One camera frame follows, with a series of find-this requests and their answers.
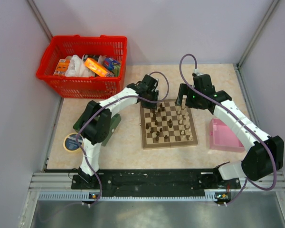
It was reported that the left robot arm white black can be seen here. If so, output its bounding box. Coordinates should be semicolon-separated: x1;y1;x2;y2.
78;75;159;189

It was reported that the aluminium frame rail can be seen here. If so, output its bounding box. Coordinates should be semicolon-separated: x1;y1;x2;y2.
29;171;285;191

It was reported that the blue red package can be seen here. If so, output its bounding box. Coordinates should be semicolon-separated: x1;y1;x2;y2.
103;57;121;71

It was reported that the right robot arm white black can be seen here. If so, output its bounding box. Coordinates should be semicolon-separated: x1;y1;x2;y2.
175;74;284;188

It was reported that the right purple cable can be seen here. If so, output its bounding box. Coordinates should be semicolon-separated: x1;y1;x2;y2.
179;54;277;206

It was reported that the red plastic basket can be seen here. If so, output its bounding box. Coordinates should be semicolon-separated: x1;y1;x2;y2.
36;35;127;99

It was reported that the orange snack box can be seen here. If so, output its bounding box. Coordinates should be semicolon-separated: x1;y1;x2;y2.
85;58;110;77

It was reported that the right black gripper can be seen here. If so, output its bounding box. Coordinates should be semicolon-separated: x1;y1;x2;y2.
175;84;203;110

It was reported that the yellow tape roll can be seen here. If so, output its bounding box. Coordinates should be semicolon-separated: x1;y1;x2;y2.
63;133;81;152

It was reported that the dark green box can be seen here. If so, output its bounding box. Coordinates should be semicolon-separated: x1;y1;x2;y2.
73;114;121;147

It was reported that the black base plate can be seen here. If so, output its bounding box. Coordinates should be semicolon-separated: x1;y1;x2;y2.
71;168;240;197

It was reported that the pink plastic box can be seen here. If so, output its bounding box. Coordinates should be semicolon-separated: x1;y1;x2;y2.
209;118;245;152

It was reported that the wooden chess board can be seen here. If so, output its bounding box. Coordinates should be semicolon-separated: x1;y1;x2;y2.
140;99;198;149

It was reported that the orange carton in basket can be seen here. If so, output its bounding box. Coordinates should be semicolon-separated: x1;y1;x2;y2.
53;59;70;76

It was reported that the grey cable duct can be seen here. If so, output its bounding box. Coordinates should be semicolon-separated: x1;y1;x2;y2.
38;191;230;202

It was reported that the white plastic bag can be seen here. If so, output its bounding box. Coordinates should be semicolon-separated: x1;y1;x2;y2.
65;55;95;77

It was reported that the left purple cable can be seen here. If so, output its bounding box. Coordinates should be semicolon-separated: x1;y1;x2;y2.
75;71;170;206

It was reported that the purple cable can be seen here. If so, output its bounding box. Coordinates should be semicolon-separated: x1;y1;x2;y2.
75;71;170;206
179;54;277;206

